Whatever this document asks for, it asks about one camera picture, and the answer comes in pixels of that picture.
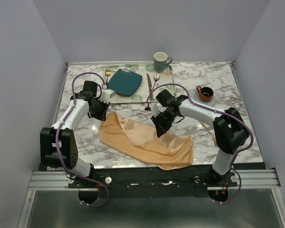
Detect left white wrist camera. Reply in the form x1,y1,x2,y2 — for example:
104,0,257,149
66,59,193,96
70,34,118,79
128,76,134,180
99,89,115,104

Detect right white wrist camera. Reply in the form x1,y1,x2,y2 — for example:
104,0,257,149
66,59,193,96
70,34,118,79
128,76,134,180
145,103,160,116

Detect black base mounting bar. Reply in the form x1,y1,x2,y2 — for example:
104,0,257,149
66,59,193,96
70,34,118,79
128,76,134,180
68,165,237,199

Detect purple cable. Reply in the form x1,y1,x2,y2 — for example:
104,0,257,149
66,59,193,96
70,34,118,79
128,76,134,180
56,72,107,171
146,83,254,152

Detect aluminium frame rail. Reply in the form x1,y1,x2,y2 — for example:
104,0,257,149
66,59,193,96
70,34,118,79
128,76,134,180
28,169,281,191

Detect orange cloth napkin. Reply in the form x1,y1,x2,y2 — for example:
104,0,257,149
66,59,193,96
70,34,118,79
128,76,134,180
100,113,194,171

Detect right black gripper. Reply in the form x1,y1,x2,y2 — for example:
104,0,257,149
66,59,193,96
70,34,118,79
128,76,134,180
151,110,177,137

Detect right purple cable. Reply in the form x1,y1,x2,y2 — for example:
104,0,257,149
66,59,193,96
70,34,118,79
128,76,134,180
146,83,254,152

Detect grey saucer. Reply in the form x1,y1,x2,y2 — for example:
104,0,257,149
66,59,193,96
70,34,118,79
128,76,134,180
192,91,216,106

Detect gold fork green handle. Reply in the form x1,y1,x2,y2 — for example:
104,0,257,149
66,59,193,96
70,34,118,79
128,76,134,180
105,67,110,84

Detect teal square plate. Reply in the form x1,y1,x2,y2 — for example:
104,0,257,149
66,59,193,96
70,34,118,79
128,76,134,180
108,69,142,96

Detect gold spoon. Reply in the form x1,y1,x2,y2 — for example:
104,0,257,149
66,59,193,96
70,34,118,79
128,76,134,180
200,122,217,146

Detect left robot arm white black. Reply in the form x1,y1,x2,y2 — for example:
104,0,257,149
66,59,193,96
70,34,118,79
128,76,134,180
40,81,114,188

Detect silver table knife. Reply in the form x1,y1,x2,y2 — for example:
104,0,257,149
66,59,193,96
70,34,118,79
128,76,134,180
184,129,204,135

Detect brown handled knife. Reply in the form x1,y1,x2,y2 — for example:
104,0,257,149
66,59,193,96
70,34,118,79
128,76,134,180
147,74,153,97

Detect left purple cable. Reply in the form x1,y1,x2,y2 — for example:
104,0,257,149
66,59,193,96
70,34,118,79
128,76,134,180
56,72,107,171

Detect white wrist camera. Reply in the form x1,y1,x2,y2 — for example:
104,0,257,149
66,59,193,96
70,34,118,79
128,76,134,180
99,89,115,104
145,103,160,116

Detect red brown small cup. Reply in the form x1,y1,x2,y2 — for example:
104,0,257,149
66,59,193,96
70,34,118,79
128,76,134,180
196,85,214,102

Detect grey green mug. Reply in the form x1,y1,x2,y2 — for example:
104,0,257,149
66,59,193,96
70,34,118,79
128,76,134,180
153,52,173,73

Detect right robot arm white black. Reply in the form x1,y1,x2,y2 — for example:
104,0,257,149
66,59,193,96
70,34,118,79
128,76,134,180
150,90,253,186

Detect leaf pattern serving tray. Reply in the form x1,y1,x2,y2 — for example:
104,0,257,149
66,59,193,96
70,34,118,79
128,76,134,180
106,63,176,104

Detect silver spoon on tray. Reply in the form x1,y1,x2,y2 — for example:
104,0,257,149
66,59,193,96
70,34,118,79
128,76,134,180
152,74,160,90

